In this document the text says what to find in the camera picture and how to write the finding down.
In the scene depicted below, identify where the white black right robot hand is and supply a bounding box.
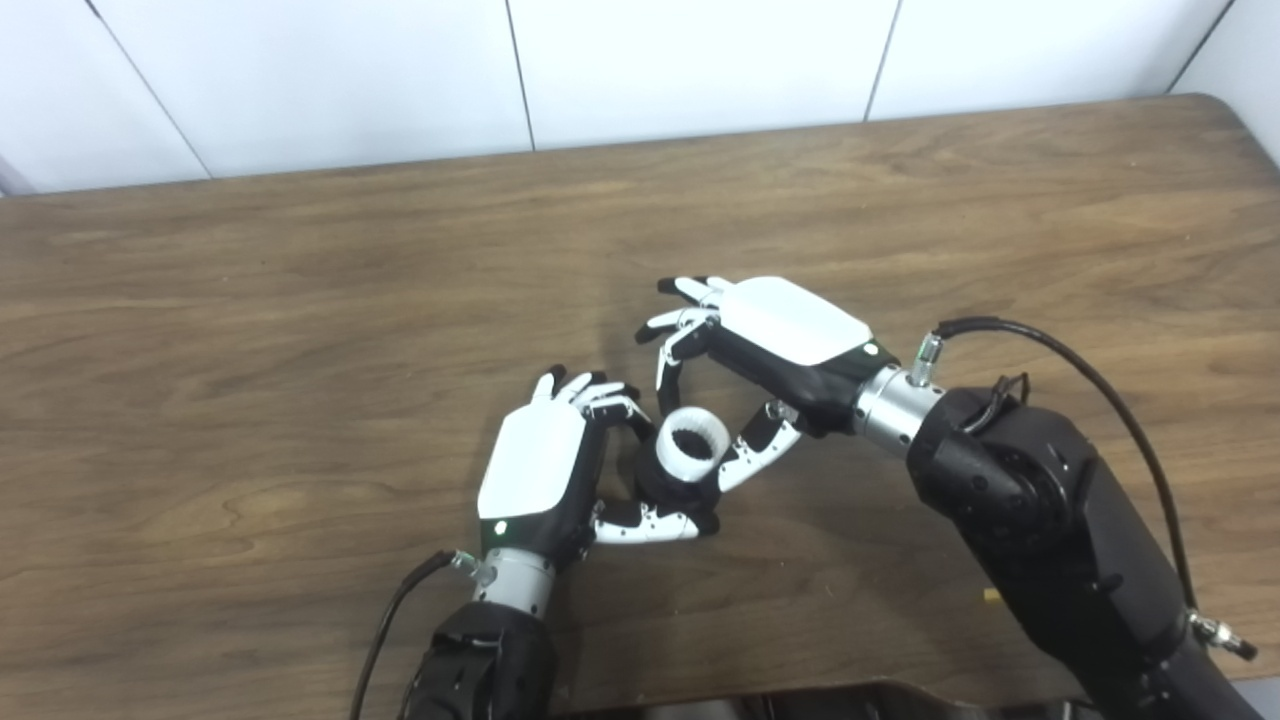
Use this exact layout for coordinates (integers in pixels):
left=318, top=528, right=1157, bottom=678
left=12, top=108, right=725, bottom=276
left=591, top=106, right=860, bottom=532
left=636, top=276, right=901, bottom=493

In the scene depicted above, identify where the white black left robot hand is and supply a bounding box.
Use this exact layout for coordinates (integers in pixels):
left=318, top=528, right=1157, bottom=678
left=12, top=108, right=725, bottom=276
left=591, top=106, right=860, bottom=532
left=477, top=365, right=721, bottom=571

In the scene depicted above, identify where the round black plastic part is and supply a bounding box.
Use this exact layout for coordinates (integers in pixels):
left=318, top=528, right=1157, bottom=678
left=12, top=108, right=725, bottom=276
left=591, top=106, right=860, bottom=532
left=632, top=415, right=736, bottom=516

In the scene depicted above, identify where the white plastic ring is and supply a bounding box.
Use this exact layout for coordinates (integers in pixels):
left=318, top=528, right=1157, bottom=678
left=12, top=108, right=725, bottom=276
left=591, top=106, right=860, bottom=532
left=655, top=407, right=731, bottom=478

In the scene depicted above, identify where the black robot torso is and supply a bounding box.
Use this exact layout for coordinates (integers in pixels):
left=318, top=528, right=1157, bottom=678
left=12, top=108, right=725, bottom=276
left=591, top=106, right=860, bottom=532
left=558, top=680, right=1106, bottom=720

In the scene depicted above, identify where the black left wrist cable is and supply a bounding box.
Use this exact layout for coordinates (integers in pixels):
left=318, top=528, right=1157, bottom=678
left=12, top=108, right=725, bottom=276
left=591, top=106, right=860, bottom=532
left=350, top=550, right=497, bottom=720

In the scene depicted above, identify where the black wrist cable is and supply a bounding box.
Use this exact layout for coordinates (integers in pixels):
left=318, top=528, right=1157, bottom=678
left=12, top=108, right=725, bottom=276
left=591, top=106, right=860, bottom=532
left=910, top=316, right=1259, bottom=662
left=350, top=550, right=497, bottom=720

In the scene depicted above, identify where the thin black right arm wire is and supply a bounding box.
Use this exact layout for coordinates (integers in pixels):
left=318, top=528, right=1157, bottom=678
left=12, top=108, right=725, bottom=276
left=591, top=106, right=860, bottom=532
left=965, top=373, right=1032, bottom=432

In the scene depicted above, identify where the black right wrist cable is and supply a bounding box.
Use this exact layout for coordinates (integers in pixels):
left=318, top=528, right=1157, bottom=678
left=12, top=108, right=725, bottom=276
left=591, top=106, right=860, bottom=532
left=910, top=316, right=1259, bottom=662

